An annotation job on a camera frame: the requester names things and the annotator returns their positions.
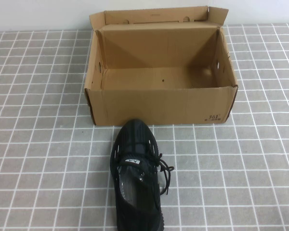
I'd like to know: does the black knit lace-up shoe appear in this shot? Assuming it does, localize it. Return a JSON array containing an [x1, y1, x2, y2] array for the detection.
[[109, 117, 176, 231]]

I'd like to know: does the grey white-grid tablecloth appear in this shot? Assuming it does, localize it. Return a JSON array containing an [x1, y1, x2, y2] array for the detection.
[[0, 21, 289, 231]]

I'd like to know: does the brown cardboard shoe box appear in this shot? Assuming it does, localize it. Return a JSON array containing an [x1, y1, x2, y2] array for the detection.
[[83, 6, 239, 126]]

